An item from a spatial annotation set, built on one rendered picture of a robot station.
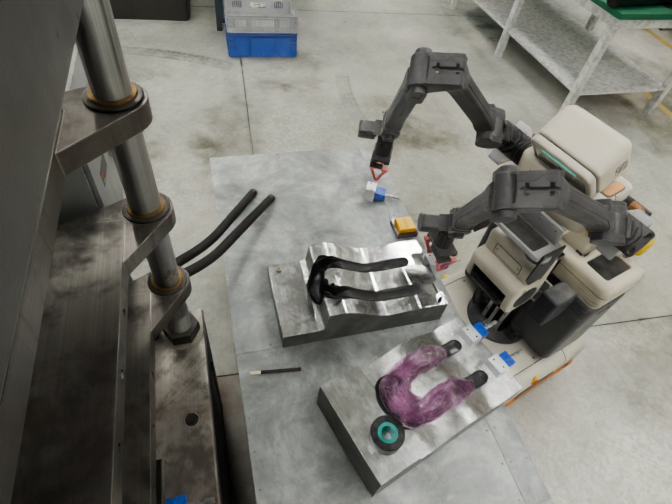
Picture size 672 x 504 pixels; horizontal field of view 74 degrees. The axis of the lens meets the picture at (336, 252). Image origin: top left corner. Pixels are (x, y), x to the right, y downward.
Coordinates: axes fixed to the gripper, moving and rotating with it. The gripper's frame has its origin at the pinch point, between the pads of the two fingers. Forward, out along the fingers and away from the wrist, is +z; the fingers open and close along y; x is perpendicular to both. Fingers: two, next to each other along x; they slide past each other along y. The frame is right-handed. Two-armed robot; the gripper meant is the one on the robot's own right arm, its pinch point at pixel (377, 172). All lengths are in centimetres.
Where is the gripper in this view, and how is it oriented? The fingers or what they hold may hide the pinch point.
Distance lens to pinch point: 167.1
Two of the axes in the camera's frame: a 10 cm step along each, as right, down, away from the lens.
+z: -1.2, 6.3, 7.6
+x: 9.7, 2.3, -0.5
